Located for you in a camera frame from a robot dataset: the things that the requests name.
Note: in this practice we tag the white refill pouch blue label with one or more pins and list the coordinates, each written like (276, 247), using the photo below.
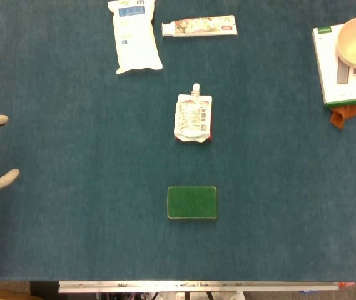
(135, 37)

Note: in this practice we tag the white spouted drink pouch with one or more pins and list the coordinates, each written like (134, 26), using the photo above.
(193, 117)

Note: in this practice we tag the green scouring sponge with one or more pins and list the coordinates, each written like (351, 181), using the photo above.
(192, 202)

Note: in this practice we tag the floral toothpaste tube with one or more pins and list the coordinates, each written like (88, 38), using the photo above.
(201, 26)

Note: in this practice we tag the white green product box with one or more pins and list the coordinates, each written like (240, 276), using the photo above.
(337, 84)

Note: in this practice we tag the orange cloth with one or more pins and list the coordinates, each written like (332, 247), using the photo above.
(351, 112)

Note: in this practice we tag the aluminium frame rail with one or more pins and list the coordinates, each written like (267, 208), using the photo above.
(196, 286)

